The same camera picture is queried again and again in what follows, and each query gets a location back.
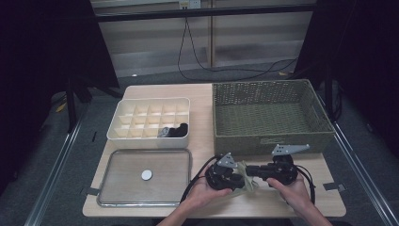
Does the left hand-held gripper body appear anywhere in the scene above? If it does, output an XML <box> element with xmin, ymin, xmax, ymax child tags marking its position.
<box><xmin>204</xmin><ymin>153</ymin><xmax>245</xmax><ymax>191</ymax></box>

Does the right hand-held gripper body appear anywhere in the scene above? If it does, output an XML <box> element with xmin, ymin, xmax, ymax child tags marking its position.
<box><xmin>266</xmin><ymin>143</ymin><xmax>311</xmax><ymax>186</ymax></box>

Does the pale beige sock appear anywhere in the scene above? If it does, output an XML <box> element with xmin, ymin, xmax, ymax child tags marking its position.
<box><xmin>235</xmin><ymin>160</ymin><xmax>250</xmax><ymax>177</ymax></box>
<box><xmin>224</xmin><ymin>160</ymin><xmax>261</xmax><ymax>199</ymax></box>

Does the green woven basket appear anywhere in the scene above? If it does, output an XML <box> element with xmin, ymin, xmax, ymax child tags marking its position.
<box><xmin>212</xmin><ymin>78</ymin><xmax>336</xmax><ymax>157</ymax></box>

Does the white divided storage box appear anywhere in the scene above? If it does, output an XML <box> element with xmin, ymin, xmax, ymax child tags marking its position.
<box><xmin>106</xmin><ymin>97</ymin><xmax>191</xmax><ymax>150</ymax></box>

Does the clear box lid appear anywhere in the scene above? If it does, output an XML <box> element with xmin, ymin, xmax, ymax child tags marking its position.
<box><xmin>96</xmin><ymin>148</ymin><xmax>193</xmax><ymax>208</ymax></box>

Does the person's right hand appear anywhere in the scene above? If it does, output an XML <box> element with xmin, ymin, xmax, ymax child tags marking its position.
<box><xmin>266</xmin><ymin>175</ymin><xmax>314</xmax><ymax>215</ymax></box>

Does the person's left hand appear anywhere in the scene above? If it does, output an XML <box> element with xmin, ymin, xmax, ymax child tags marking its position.
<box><xmin>184</xmin><ymin>178</ymin><xmax>233</xmax><ymax>210</ymax></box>

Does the grey tape piece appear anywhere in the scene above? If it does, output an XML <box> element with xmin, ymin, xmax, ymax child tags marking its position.
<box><xmin>80</xmin><ymin>186</ymin><xmax>102</xmax><ymax>197</ymax></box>
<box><xmin>323</xmin><ymin>182</ymin><xmax>347</xmax><ymax>193</ymax></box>

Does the black stand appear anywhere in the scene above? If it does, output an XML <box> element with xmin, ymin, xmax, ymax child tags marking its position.
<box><xmin>324</xmin><ymin>65</ymin><xmax>343</xmax><ymax>121</ymax></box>
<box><xmin>64</xmin><ymin>74</ymin><xmax>79</xmax><ymax>133</ymax></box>

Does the black curtain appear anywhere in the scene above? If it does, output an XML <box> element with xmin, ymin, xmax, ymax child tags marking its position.
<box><xmin>295</xmin><ymin>0</ymin><xmax>399</xmax><ymax>158</ymax></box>
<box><xmin>0</xmin><ymin>0</ymin><xmax>120</xmax><ymax>196</ymax></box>

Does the black horizontal bar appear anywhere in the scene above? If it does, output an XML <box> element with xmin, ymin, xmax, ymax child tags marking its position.
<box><xmin>93</xmin><ymin>3</ymin><xmax>316</xmax><ymax>23</ymax></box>

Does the left hand-held gripper cable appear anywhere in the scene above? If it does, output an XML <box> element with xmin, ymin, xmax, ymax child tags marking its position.
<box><xmin>180</xmin><ymin>153</ymin><xmax>224</xmax><ymax>203</ymax></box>

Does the hand-held gripper cable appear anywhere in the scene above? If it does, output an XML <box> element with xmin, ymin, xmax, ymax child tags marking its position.
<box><xmin>180</xmin><ymin>153</ymin><xmax>224</xmax><ymax>203</ymax></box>
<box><xmin>295</xmin><ymin>164</ymin><xmax>316</xmax><ymax>205</ymax></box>

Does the right hand-held gripper cable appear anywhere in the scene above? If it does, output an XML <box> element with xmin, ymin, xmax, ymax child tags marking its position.
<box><xmin>295</xmin><ymin>164</ymin><xmax>316</xmax><ymax>205</ymax></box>

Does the metal rail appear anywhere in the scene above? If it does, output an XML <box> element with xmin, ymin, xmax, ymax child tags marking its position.
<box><xmin>316</xmin><ymin>90</ymin><xmax>399</xmax><ymax>226</ymax></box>
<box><xmin>23</xmin><ymin>119</ymin><xmax>86</xmax><ymax>226</ymax></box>

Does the black floor cable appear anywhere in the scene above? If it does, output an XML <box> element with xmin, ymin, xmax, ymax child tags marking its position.
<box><xmin>184</xmin><ymin>17</ymin><xmax>298</xmax><ymax>73</ymax></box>
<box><xmin>177</xmin><ymin>17</ymin><xmax>285</xmax><ymax>82</ymax></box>

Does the wall socket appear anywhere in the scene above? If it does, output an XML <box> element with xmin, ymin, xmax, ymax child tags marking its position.
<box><xmin>178</xmin><ymin>0</ymin><xmax>201</xmax><ymax>9</ymax></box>

